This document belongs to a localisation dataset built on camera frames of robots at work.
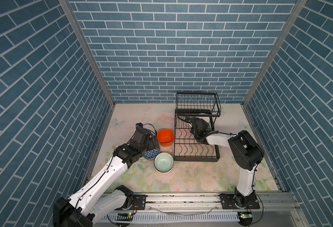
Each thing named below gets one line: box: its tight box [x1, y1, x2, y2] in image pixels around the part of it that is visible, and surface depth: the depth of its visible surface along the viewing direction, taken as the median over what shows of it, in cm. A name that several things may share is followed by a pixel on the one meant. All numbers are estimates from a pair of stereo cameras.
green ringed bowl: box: [153, 151, 175, 174], surface depth 84 cm
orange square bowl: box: [157, 129, 175, 148], surface depth 98 cm
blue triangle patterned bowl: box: [142, 147, 161, 160], surface depth 91 cm
